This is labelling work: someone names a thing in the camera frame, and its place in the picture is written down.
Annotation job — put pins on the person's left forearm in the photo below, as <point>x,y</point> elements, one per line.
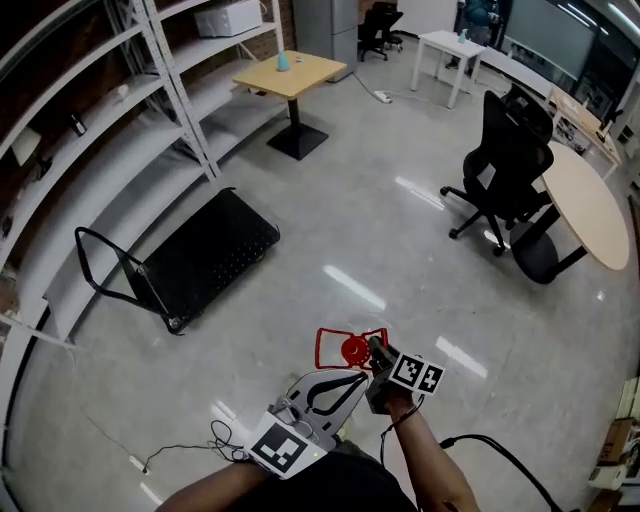
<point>220,485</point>

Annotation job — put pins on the small spray bottle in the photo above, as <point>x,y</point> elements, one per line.
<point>463,36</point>

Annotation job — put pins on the black platform trolley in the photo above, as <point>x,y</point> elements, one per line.
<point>210,250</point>

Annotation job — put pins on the black bottle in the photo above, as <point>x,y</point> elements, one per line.
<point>78,125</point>

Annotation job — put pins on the dark framed glass window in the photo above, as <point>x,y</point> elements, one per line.
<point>550,30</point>

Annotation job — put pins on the black mesh office chair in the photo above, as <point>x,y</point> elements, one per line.
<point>505,165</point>

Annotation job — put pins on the long white shelving rack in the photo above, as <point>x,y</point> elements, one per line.
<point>100,100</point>

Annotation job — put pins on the cardboard box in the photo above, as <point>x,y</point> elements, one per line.
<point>615,442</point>

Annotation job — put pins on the white power strip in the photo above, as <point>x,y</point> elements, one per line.
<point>383,96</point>

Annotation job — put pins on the person's dark shirt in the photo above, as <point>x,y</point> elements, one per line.
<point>340,485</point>

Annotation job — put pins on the person's right forearm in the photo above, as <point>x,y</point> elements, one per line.
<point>430,450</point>

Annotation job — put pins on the short white shelving rack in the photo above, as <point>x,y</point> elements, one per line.
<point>215,50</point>

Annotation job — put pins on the grey refrigerator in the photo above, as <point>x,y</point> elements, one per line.
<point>325,30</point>

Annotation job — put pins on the white shade table lamp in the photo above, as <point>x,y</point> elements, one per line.
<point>25,145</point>

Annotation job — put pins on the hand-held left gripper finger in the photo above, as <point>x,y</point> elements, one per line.
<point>345,415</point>
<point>310,385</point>

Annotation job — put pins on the round beige table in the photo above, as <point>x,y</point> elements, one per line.
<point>585,210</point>

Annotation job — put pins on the white cup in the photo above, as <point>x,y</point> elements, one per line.
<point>123,90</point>

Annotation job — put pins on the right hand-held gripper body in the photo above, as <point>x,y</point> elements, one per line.
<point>417,375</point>

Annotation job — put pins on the light blue bottle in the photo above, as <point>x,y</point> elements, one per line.
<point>283,62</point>

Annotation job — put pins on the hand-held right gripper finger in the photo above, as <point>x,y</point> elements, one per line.
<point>384,356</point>

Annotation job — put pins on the long wooden table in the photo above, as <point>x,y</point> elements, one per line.
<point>575,107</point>

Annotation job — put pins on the square wooden pedestal table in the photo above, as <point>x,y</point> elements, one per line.
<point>290,75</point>

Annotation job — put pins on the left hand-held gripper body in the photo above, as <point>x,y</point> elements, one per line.
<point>282,450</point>

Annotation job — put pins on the small white table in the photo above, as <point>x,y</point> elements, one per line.
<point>450,42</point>

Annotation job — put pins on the white microwave oven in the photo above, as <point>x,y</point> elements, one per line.
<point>227,20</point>

